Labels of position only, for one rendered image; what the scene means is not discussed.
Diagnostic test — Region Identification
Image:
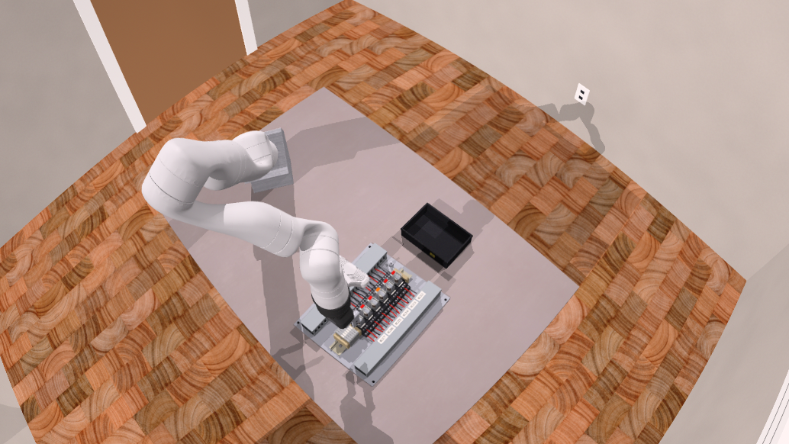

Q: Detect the black rectangular tray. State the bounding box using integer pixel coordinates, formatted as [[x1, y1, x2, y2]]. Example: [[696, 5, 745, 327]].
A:
[[402, 204, 473, 269]]

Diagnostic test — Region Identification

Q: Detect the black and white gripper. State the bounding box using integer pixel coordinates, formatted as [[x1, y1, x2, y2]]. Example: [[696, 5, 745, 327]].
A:
[[311, 256, 369, 329]]

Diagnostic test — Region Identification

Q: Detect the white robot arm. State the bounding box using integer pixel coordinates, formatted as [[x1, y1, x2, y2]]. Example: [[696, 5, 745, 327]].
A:
[[141, 130, 345, 298]]

